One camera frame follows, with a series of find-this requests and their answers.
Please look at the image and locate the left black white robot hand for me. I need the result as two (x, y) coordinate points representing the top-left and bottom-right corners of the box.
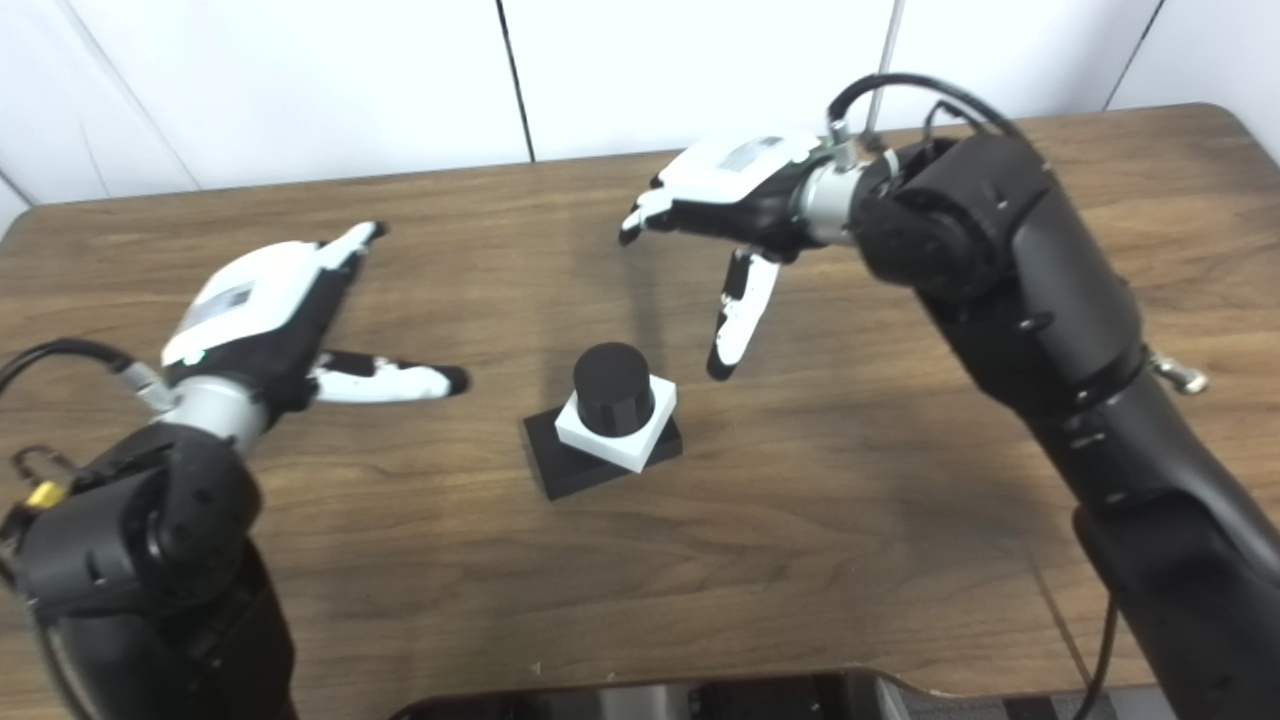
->
(150, 221), (471, 451)

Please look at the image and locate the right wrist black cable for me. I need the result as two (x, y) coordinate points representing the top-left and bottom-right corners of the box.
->
(827, 72), (1119, 720)

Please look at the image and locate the black peg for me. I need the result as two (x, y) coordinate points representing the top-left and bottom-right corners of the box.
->
(523, 342), (684, 501)

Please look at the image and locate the white square piece with hole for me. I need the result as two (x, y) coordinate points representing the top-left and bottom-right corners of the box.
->
(555, 375), (678, 474)

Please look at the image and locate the silver cable connector plug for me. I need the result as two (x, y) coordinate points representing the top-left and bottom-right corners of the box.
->
(1148, 352), (1209, 394)

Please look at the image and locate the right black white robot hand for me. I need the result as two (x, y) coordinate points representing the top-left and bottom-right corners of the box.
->
(618, 132), (881, 382)

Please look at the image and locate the thin cable with yellow connector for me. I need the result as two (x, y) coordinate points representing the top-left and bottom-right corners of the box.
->
(0, 445), (79, 526)

